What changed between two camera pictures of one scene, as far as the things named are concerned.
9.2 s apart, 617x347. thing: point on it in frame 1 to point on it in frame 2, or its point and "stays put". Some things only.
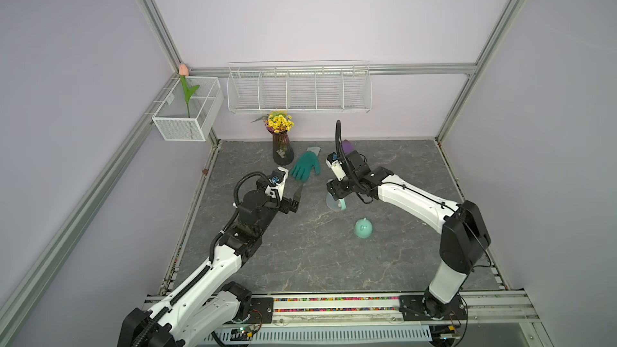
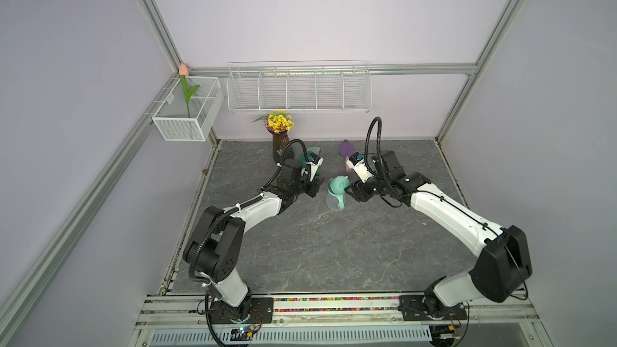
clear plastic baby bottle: x=333 y=204 stays put
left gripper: x=284 y=202 to x=315 y=185
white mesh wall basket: x=171 y=118 stays put
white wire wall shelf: x=300 y=87 stays put
